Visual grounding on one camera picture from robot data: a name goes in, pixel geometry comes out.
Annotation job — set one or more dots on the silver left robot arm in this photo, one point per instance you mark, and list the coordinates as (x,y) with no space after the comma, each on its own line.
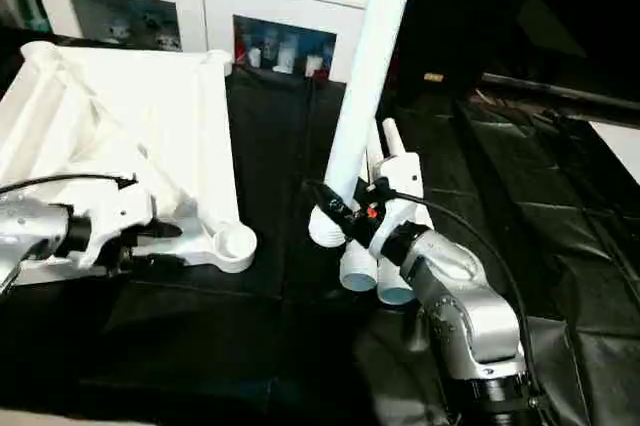
(30,236)

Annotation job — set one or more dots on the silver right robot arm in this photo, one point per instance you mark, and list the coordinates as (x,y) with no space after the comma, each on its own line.
(470,306)

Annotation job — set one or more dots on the white plastic table leg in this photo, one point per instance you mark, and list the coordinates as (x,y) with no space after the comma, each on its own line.
(370,56)
(394,136)
(358,271)
(396,286)

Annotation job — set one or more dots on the small tan tag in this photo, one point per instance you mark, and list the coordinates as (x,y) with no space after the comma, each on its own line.
(433,77)

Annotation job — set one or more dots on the white plastic table top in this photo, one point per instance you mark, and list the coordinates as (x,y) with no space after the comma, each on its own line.
(110,116)

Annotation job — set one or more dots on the black work mat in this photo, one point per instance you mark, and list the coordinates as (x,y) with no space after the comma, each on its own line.
(540,206)

